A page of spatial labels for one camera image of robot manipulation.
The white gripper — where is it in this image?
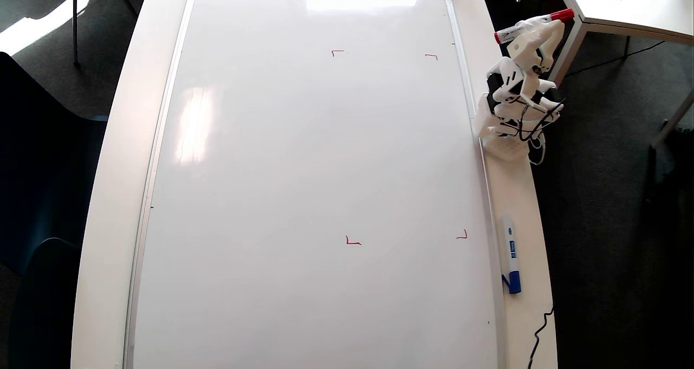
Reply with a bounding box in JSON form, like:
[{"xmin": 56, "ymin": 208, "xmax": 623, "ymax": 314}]
[{"xmin": 507, "ymin": 17, "xmax": 566, "ymax": 73}]

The red whiteboard marker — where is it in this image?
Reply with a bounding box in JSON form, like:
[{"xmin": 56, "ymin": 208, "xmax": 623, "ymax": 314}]
[{"xmin": 494, "ymin": 9, "xmax": 575, "ymax": 46}]

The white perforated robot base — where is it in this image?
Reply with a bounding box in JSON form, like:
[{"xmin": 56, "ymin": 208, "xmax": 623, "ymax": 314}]
[{"xmin": 476, "ymin": 95, "xmax": 535, "ymax": 161}]

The blue whiteboard marker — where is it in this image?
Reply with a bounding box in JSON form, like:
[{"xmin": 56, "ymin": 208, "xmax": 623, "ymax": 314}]
[{"xmin": 500, "ymin": 213, "xmax": 523, "ymax": 295}]

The white side table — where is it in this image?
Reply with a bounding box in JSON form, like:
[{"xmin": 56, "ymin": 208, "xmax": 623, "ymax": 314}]
[{"xmin": 550, "ymin": 0, "xmax": 694, "ymax": 148}]

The dark blue chair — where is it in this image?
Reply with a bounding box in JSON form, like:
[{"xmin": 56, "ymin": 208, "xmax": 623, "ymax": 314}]
[
  {"xmin": 0, "ymin": 52, "xmax": 109, "ymax": 275},
  {"xmin": 8, "ymin": 238, "xmax": 82, "ymax": 369}
]

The black floor cable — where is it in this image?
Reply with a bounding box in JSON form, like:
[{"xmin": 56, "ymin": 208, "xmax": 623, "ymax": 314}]
[{"xmin": 564, "ymin": 40, "xmax": 666, "ymax": 78}]

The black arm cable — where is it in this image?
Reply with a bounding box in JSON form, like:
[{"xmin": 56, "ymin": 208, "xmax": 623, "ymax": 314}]
[{"xmin": 518, "ymin": 99, "xmax": 566, "ymax": 142}]

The white base cable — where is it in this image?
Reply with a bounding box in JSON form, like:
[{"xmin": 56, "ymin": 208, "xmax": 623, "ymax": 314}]
[{"xmin": 529, "ymin": 132, "xmax": 547, "ymax": 166}]

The white whiteboard with metal frame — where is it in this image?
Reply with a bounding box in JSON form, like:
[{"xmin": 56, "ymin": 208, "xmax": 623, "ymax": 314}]
[{"xmin": 124, "ymin": 0, "xmax": 507, "ymax": 369}]

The thin black cable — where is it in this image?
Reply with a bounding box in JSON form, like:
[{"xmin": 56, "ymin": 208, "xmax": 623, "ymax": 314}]
[{"xmin": 527, "ymin": 304, "xmax": 555, "ymax": 369}]

